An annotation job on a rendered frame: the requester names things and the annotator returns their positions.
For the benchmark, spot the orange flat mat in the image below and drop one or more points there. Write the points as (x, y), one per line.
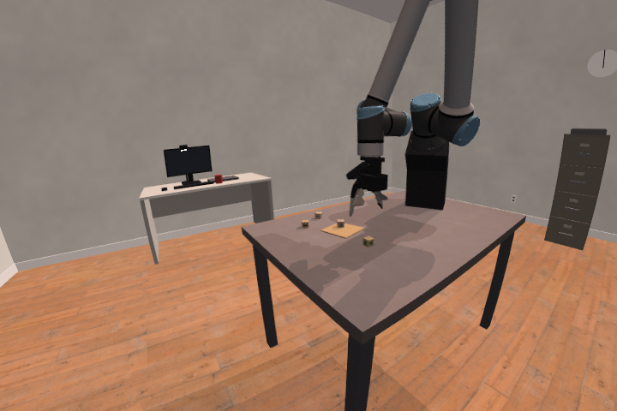
(345, 232)

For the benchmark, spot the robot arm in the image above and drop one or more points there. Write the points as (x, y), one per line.
(433, 122)

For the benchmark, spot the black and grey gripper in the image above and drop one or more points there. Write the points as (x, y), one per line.
(378, 183)

